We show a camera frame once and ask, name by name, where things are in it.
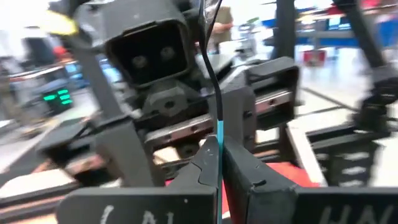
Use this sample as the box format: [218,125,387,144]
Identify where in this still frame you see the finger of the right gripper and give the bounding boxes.
[212,84,258,153]
[95,119,166,188]

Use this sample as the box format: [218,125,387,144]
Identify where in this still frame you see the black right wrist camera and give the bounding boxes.
[76,0,197,90]

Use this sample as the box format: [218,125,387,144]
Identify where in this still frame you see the red box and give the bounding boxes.
[302,49,328,68]

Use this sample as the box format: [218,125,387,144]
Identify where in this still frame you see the red plastic tray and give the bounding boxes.
[164,161,322,220]

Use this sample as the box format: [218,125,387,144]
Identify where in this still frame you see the person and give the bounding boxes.
[206,5,234,55]

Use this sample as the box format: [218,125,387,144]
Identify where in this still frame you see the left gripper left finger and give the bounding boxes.
[55,135,220,224]

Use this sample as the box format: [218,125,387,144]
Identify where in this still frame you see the yellow cable tag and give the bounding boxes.
[43,11,79,37]

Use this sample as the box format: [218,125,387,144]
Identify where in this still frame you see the black spoon blue handle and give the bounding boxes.
[197,0,225,224]

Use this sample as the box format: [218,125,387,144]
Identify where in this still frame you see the black computer tower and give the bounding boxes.
[34,79,75,116]

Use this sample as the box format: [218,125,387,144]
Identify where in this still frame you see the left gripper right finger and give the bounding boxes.
[223,136,398,224]

